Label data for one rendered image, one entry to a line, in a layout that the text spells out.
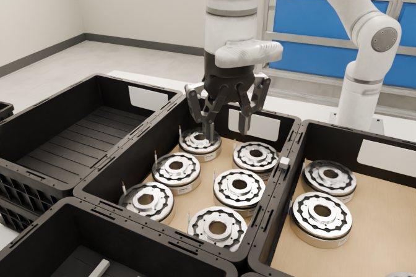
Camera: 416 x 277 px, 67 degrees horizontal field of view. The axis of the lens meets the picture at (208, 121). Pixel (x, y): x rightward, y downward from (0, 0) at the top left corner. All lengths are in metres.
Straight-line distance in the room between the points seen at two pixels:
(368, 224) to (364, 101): 0.35
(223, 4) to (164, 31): 3.43
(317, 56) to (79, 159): 2.02
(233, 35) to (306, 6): 2.01
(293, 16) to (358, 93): 1.61
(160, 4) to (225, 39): 3.38
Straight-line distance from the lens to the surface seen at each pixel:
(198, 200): 0.64
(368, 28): 0.82
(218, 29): 0.42
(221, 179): 0.64
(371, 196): 0.73
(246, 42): 0.42
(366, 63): 0.85
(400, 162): 0.76
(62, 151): 0.84
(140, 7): 3.93
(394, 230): 0.68
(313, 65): 2.53
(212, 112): 0.48
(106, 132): 0.87
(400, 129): 1.26
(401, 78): 2.59
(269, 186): 0.54
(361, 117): 0.92
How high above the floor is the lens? 1.30
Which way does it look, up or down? 32 degrees down
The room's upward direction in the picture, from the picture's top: straight up
